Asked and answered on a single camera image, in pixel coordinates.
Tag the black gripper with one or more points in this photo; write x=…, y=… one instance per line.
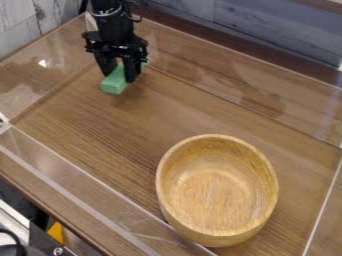
x=112, y=41

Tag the green rectangular block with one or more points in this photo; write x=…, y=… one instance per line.
x=113, y=83

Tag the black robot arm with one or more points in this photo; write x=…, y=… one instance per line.
x=111, y=6

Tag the brown wooden bowl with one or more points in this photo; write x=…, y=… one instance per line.
x=216, y=188

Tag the clear acrylic tray walls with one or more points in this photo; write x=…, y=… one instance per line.
x=79, y=149

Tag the black device yellow sticker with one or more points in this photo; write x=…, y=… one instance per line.
x=41, y=241

